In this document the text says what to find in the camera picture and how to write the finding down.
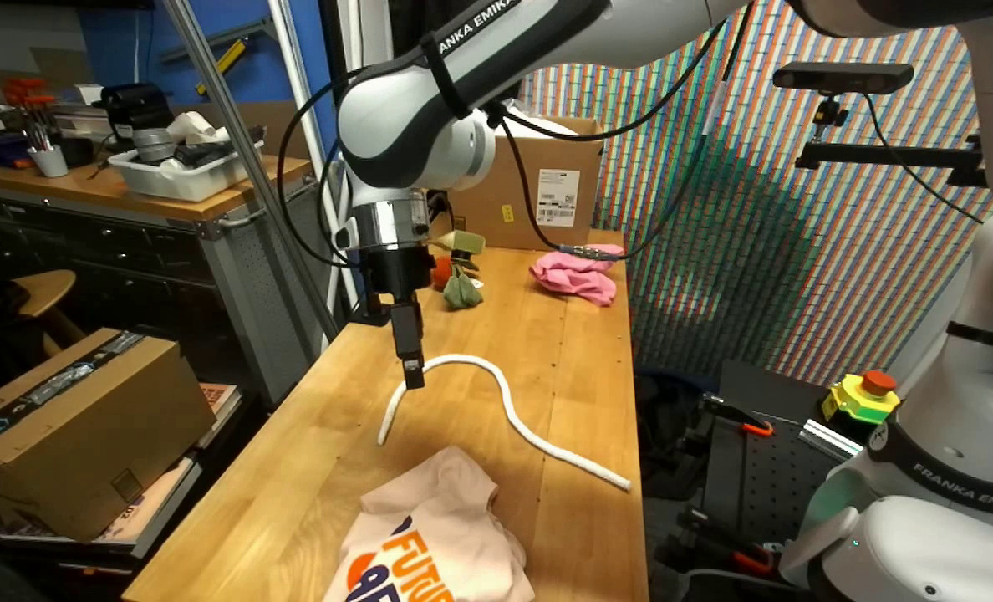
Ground black camera on mount arm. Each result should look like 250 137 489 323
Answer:
768 60 988 191

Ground cardboard box with white labels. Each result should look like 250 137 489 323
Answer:
445 113 607 251

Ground white cup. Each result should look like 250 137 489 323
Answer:
27 140 73 185

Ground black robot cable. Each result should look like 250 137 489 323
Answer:
275 0 766 269

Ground pale t-shirt with orange print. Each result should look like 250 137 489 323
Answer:
322 442 539 602

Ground white plastic bin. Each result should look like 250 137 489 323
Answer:
104 130 254 202

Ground white metal pole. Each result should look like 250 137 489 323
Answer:
265 0 367 318

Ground round wooden stool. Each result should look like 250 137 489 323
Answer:
6 267 85 351

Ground yellow red emergency stop button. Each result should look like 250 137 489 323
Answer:
818 365 902 430

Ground silver tripod leg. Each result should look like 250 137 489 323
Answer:
158 0 345 340

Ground wooden top workbench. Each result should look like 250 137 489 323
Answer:
0 151 334 403

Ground cardboard box with dark tape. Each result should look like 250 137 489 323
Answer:
0 323 217 545

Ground green plush leaves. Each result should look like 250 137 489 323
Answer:
425 227 493 314

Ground pink cloth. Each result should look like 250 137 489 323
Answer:
529 247 626 312

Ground orange handled clamp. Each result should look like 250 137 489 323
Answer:
686 511 781 577
703 391 780 442

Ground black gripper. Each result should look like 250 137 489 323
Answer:
359 244 438 391

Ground white rope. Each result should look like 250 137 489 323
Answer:
374 351 634 499

